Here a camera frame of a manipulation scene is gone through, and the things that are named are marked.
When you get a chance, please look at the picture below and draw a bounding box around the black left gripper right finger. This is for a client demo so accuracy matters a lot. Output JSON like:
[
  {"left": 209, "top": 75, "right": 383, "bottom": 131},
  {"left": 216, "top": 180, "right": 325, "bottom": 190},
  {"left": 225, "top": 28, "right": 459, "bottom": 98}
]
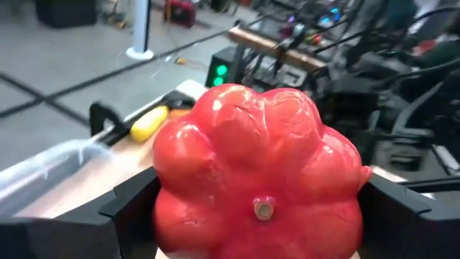
[{"left": 357, "top": 173, "right": 460, "bottom": 259}]

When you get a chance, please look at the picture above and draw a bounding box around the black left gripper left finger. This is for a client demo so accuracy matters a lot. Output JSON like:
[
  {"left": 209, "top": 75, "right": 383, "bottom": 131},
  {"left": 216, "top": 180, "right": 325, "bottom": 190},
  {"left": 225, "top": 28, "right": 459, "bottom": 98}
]
[{"left": 0, "top": 167, "right": 162, "bottom": 259}]

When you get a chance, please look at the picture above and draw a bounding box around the orange persimmon fruit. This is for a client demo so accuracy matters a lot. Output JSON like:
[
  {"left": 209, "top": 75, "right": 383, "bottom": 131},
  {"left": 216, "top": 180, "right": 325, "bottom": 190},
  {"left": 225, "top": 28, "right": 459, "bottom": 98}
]
[{"left": 167, "top": 108, "right": 192, "bottom": 120}]

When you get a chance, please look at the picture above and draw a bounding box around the dark red bell pepper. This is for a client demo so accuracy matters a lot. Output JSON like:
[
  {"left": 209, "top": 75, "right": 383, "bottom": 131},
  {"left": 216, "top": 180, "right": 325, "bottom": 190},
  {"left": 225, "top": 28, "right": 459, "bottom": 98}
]
[{"left": 151, "top": 83, "right": 373, "bottom": 259}]

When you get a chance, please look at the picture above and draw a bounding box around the clear plastic container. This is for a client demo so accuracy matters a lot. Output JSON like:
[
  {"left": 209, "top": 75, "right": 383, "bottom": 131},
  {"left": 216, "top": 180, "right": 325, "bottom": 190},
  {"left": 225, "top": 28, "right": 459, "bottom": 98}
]
[{"left": 0, "top": 138, "right": 112, "bottom": 220}]

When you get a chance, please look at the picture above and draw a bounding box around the white pillar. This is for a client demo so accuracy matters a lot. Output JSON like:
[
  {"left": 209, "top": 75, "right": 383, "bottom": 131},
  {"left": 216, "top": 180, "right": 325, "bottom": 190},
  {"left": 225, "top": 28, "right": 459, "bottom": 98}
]
[{"left": 125, "top": 0, "right": 155, "bottom": 60}]

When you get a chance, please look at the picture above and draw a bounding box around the black box with green lights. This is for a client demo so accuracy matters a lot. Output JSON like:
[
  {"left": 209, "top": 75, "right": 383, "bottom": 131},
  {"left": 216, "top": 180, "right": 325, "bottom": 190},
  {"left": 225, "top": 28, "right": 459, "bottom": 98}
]
[{"left": 205, "top": 46, "right": 239, "bottom": 89}]

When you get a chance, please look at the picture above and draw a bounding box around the black bin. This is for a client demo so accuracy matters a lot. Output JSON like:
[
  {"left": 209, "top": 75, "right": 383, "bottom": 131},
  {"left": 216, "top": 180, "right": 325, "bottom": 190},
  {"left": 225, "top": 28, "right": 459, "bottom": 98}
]
[{"left": 34, "top": 0, "right": 98, "bottom": 28}]

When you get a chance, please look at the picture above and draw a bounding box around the red machine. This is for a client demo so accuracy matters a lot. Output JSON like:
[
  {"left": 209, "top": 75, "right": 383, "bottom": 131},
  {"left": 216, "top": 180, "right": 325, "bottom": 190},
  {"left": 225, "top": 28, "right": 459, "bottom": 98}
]
[{"left": 164, "top": 0, "right": 197, "bottom": 28}]

